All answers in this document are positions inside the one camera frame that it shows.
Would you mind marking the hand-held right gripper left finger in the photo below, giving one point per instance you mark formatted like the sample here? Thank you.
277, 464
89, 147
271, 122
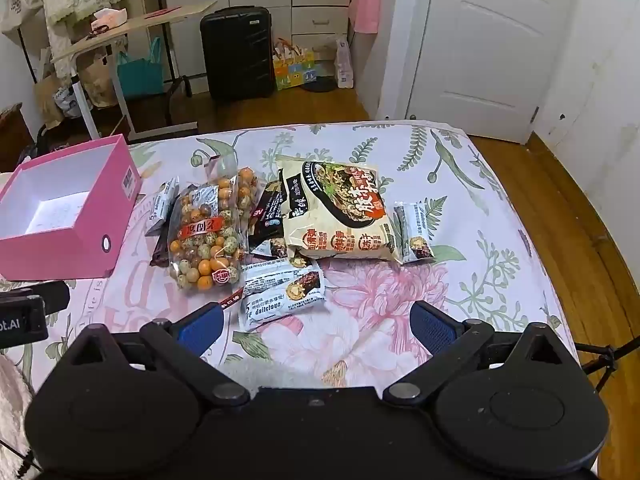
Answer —
200, 330

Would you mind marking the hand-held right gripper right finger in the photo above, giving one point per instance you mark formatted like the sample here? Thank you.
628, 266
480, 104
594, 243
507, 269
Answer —
435, 327

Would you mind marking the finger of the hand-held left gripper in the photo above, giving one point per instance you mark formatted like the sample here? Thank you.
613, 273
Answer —
56, 299

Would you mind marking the pink cardboard box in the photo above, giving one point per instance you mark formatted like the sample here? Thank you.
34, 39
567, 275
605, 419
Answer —
55, 255

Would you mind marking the white snack bar packet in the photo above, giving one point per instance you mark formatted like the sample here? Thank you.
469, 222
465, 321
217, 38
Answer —
280, 302
162, 205
265, 269
412, 230

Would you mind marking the clear bag of coated peanuts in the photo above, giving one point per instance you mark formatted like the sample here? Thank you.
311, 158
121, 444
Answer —
210, 240

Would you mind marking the cream instant noodle packet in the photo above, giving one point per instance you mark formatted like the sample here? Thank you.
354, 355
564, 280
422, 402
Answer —
340, 210

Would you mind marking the fluffy pale blanket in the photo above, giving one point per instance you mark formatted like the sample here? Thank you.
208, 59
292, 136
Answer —
15, 400

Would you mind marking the black tripod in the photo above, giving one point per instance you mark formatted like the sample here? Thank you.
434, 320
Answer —
602, 352

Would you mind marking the wooden nightstand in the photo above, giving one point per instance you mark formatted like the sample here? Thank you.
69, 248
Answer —
12, 135

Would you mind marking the brown paper bag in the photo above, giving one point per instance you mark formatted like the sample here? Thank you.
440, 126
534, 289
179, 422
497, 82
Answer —
100, 80
47, 100

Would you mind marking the white patterned bag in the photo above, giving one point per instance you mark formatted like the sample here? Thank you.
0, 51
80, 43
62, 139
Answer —
66, 100

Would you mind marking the teal tote bag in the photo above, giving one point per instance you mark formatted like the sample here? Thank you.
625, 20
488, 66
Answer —
140, 77

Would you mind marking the black round floor pad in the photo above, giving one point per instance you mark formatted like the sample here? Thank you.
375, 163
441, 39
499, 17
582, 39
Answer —
317, 85

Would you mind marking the white door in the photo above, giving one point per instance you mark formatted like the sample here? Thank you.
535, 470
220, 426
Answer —
480, 60

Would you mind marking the colourful gift bag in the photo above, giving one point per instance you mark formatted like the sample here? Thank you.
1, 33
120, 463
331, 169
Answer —
295, 72

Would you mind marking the white plastic pack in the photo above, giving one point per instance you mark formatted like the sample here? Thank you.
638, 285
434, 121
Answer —
344, 67

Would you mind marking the black suitcase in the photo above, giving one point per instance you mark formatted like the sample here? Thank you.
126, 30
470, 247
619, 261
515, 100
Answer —
235, 55

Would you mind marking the pink tissue packet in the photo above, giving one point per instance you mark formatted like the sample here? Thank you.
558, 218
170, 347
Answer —
107, 17

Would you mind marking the tilting side table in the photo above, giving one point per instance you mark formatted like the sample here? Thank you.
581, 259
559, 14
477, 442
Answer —
150, 20

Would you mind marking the white printed tote bag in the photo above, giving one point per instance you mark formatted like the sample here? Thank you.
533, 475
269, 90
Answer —
20, 5

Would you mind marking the white drawer cabinet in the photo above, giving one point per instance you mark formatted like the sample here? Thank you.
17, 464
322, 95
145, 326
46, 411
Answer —
317, 20

